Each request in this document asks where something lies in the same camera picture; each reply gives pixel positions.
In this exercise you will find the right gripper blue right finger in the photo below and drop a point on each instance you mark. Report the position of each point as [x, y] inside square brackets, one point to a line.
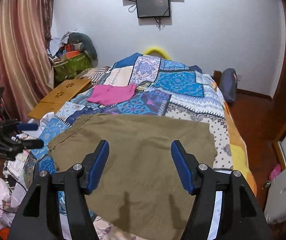
[187, 167]

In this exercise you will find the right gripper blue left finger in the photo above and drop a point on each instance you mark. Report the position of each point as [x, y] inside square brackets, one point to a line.
[94, 164]

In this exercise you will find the khaki olive pants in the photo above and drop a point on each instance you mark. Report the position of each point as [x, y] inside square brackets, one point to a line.
[139, 194]

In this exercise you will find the orange yellow fleece blanket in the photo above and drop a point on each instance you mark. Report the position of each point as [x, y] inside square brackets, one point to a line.
[239, 150]

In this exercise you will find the pink folded garment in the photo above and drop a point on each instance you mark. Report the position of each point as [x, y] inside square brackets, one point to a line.
[109, 95]

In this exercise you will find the wooden lap tray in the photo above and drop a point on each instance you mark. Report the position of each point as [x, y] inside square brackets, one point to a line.
[64, 92]

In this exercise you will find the pink striped curtain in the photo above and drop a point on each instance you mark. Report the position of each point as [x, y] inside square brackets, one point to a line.
[25, 70]

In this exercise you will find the patchwork patterned bedspread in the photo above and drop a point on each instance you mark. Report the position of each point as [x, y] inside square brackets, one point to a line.
[163, 88]

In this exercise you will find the pink floor item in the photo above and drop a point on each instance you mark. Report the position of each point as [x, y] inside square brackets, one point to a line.
[275, 172]

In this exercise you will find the grey purple backpack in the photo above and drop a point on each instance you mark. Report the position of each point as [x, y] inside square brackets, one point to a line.
[228, 85]

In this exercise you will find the green patterned bag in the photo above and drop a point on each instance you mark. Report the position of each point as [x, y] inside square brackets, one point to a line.
[71, 68]

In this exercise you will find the grey stuffed pillow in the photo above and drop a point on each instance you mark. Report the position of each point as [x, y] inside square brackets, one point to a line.
[88, 47]

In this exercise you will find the yellow pillow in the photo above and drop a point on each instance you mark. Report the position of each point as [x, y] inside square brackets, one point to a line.
[155, 50]

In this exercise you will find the wooden bed post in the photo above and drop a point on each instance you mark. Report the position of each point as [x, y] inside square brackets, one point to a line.
[217, 77]

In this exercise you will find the black wall monitor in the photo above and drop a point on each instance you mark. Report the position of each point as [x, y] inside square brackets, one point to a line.
[153, 8]

